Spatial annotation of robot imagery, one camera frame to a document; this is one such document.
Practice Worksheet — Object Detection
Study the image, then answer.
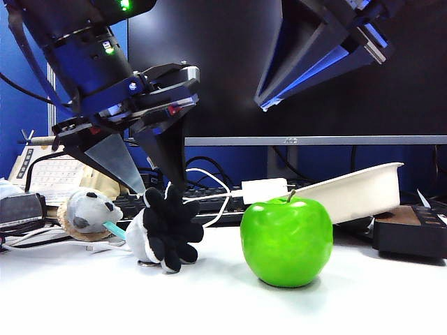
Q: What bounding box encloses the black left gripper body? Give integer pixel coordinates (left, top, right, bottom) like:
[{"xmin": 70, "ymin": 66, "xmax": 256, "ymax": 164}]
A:
[{"xmin": 52, "ymin": 61, "xmax": 202, "ymax": 147}]

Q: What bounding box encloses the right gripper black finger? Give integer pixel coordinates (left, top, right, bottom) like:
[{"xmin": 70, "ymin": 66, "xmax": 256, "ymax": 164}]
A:
[
  {"xmin": 258, "ymin": 41, "xmax": 372, "ymax": 112},
  {"xmin": 254, "ymin": 0, "xmax": 346, "ymax": 103}
]

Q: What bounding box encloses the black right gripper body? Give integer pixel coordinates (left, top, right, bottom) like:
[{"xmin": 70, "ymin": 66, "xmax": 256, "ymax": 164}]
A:
[{"xmin": 307, "ymin": 0, "xmax": 413, "ymax": 66}]

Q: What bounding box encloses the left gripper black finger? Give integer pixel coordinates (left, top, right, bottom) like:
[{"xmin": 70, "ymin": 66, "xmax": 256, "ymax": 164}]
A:
[
  {"xmin": 64, "ymin": 134, "xmax": 147, "ymax": 195},
  {"xmin": 134, "ymin": 110, "xmax": 186, "ymax": 191}
]

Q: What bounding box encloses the grey and black octopus plush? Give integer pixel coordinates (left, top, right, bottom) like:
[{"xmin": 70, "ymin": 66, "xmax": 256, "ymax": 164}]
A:
[{"xmin": 125, "ymin": 184, "xmax": 205, "ymax": 274}]

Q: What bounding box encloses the black power brick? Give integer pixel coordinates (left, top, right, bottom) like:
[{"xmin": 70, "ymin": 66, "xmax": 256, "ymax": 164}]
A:
[{"xmin": 139, "ymin": 169, "xmax": 167, "ymax": 193}]

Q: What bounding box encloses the grey seal plush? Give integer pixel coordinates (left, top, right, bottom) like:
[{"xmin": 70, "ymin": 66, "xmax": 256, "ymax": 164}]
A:
[{"xmin": 57, "ymin": 187, "xmax": 125, "ymax": 242}]

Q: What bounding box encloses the black computer monitor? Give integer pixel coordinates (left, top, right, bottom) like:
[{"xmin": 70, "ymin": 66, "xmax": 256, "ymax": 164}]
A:
[{"xmin": 127, "ymin": 0, "xmax": 447, "ymax": 147}]

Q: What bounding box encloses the beige desk calendar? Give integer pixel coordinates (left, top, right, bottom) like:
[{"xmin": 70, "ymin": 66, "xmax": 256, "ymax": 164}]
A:
[{"xmin": 8, "ymin": 128, "xmax": 130, "ymax": 207}]

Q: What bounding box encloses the black keyboard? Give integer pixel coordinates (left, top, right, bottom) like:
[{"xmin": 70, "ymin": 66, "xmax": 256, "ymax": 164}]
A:
[{"xmin": 113, "ymin": 188, "xmax": 252, "ymax": 226}]

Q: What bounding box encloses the white charger adapter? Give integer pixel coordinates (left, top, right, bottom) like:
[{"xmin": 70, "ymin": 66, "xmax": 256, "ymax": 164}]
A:
[{"xmin": 241, "ymin": 178, "xmax": 289, "ymax": 205}]

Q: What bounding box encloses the black rectangular case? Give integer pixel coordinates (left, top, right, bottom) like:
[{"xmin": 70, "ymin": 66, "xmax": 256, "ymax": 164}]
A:
[{"xmin": 0, "ymin": 193, "xmax": 48, "ymax": 230}]

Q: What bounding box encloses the white tissue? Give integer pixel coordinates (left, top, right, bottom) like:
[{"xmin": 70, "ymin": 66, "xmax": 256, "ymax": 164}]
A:
[{"xmin": 0, "ymin": 178, "xmax": 25, "ymax": 200}]

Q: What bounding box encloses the grey monitor stand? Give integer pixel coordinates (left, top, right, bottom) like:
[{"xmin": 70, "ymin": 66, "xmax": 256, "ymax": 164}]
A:
[{"xmin": 267, "ymin": 145, "xmax": 300, "ymax": 182}]

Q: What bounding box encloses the white paper tray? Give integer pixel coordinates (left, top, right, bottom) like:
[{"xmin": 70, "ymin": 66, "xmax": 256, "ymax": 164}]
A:
[{"xmin": 292, "ymin": 162, "xmax": 405, "ymax": 224}]

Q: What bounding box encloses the green apple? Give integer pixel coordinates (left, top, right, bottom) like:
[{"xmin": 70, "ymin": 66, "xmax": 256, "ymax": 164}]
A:
[{"xmin": 240, "ymin": 189, "xmax": 335, "ymax": 289}]

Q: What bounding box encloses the white paper sheet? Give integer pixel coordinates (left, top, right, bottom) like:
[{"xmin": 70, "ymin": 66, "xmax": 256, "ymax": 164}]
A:
[{"xmin": 417, "ymin": 189, "xmax": 434, "ymax": 209}]

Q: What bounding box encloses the black box with wooden top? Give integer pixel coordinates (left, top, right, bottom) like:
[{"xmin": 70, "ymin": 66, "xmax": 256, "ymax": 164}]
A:
[{"xmin": 372, "ymin": 204, "xmax": 447, "ymax": 261}]

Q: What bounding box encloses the black cable bundle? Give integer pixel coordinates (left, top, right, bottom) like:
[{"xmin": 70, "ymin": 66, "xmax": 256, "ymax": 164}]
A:
[{"xmin": 185, "ymin": 156, "xmax": 233, "ymax": 191}]

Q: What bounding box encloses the black cable with connector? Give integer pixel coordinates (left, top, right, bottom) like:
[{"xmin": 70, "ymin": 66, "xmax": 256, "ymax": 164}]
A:
[{"xmin": 24, "ymin": 148, "xmax": 163, "ymax": 193}]

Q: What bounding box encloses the aluminium partition post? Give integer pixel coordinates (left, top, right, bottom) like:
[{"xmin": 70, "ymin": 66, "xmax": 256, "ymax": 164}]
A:
[{"xmin": 46, "ymin": 62, "xmax": 57, "ymax": 137}]

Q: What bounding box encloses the white charging cable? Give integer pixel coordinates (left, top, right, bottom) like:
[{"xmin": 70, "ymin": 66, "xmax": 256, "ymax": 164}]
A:
[{"xmin": 87, "ymin": 167, "xmax": 245, "ymax": 254}]

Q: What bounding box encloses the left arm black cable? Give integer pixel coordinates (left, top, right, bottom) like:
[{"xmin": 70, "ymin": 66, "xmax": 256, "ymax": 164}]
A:
[{"xmin": 0, "ymin": 3, "xmax": 81, "ymax": 116}]

